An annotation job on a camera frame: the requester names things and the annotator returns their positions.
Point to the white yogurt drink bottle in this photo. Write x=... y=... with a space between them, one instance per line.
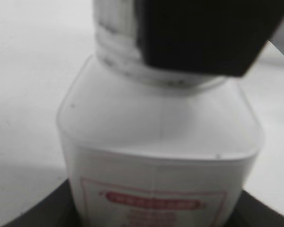
x=143 y=149

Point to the white screw cap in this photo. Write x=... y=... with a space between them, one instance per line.
x=123 y=30

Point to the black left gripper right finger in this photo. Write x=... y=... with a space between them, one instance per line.
x=250 y=212

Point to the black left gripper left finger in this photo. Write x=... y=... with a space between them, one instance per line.
x=56 y=210

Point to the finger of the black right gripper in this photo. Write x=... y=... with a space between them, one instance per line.
x=206 y=36

